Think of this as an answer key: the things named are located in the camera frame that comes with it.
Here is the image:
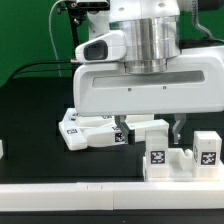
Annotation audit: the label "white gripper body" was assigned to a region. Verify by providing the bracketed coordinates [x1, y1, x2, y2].
[73, 46, 224, 116]

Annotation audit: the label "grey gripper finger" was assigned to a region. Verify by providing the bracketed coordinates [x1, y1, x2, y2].
[115, 115, 135, 145]
[172, 114, 186, 144]

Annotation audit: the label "white long chair side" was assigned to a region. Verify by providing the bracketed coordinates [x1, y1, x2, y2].
[75, 114, 154, 127]
[59, 119, 169, 151]

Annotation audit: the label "white chair seat part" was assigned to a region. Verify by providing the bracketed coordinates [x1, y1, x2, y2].
[142, 148, 224, 182]

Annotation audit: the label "white long chair side front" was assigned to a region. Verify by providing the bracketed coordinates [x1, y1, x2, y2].
[59, 119, 169, 151]

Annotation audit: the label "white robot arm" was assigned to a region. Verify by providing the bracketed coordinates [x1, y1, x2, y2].
[73, 0, 224, 144]

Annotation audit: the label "white chair back panel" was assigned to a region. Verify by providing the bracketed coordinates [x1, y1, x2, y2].
[62, 108, 79, 122]

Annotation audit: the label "white part at left edge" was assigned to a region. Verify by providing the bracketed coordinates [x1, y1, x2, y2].
[0, 140, 4, 160]

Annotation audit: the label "black cables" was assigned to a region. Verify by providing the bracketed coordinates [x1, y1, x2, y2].
[7, 59, 79, 83]

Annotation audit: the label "black camera stand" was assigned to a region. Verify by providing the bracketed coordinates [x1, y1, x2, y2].
[56, 0, 111, 61]

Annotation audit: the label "grey cable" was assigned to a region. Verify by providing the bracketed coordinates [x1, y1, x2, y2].
[48, 0, 68, 78]

